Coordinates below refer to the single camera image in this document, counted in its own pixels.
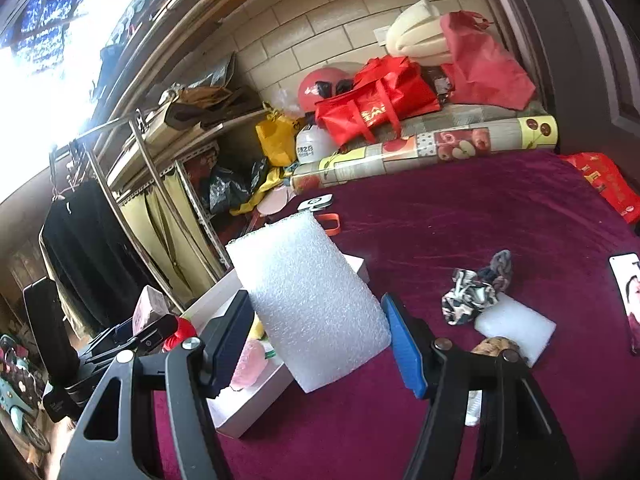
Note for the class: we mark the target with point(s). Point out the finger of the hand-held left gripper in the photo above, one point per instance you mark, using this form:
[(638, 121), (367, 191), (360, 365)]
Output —
[(155, 332), (110, 342)]

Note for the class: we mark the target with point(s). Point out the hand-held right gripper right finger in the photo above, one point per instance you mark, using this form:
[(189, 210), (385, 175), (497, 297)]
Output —
[(406, 350)]

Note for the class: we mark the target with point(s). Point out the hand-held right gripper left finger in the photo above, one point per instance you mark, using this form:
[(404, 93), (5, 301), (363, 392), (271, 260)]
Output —
[(227, 345)]

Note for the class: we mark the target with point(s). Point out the white cardboard box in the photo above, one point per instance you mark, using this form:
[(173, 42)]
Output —
[(250, 410)]

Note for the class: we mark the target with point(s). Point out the large white foam block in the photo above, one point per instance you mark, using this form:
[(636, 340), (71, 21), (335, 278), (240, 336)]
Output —
[(310, 300)]

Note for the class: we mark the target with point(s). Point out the red soft ball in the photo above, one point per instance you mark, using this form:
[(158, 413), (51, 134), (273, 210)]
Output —
[(184, 329)]

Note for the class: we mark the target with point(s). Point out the pink soft toy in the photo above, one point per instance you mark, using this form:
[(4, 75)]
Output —
[(250, 367)]

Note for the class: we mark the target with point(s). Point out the yellow soft toy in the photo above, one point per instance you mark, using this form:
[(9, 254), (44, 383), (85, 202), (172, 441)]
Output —
[(257, 325)]

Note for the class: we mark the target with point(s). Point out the small pink box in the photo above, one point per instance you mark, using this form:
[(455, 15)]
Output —
[(147, 307)]

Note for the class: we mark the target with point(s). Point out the teal scooter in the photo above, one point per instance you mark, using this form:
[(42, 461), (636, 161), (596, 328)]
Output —
[(17, 395)]

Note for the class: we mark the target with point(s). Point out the black and white scrunchie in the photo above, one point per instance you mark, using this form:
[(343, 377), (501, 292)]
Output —
[(467, 297)]

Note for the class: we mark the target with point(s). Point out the brown knitted item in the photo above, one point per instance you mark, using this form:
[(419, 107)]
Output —
[(492, 345)]

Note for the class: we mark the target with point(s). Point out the small white item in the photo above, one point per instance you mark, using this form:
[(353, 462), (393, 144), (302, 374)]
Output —
[(474, 407)]

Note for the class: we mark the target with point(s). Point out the black hanging garment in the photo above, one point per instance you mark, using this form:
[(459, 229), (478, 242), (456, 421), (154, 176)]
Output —
[(85, 240)]

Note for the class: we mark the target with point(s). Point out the small white foam pad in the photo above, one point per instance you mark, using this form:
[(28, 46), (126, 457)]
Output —
[(520, 327)]

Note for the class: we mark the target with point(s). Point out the beige curtained shelf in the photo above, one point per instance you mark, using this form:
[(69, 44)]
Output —
[(150, 210)]

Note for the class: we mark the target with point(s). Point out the grey scrunchie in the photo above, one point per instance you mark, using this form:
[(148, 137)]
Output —
[(497, 267)]

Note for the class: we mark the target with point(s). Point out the maroon blanket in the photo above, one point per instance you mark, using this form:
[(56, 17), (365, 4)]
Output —
[(450, 220)]

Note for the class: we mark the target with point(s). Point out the pink round pad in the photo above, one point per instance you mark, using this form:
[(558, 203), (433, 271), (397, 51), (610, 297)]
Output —
[(272, 202)]

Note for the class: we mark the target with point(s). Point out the black plastic bag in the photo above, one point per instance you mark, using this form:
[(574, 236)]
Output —
[(225, 187)]

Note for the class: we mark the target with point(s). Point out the white and black device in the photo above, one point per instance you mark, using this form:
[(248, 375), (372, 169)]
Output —
[(316, 203)]

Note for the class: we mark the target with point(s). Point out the metal clothes rack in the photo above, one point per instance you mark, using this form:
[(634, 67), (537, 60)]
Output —
[(142, 160)]

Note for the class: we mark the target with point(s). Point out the rolled fruit print mat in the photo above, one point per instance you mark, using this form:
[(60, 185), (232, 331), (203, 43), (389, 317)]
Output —
[(425, 147)]

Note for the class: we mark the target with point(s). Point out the yellow plastic bag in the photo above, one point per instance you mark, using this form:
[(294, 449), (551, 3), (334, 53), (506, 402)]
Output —
[(275, 137)]

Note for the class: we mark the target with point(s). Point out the white plastic jar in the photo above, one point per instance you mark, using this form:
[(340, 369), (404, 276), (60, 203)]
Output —
[(312, 145)]

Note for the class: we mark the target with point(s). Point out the photo card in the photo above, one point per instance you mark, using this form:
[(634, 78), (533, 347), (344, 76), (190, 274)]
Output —
[(627, 295)]

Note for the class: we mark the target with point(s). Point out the red tote bag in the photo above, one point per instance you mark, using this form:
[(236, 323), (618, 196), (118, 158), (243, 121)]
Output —
[(380, 100)]

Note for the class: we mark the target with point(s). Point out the red printed packet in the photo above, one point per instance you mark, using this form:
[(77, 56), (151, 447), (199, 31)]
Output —
[(607, 185)]

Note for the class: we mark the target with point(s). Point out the red helmet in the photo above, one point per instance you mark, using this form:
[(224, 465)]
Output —
[(315, 87)]

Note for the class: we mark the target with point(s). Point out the red fabric bag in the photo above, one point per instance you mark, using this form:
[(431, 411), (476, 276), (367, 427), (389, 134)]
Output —
[(482, 65)]

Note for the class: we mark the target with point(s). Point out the cream foam cushion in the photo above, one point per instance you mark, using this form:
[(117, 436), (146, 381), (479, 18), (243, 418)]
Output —
[(412, 27)]

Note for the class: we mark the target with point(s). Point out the dark brown door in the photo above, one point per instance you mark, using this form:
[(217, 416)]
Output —
[(575, 50)]

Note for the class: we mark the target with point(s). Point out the white wall socket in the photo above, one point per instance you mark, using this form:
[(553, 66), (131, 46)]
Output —
[(382, 34)]

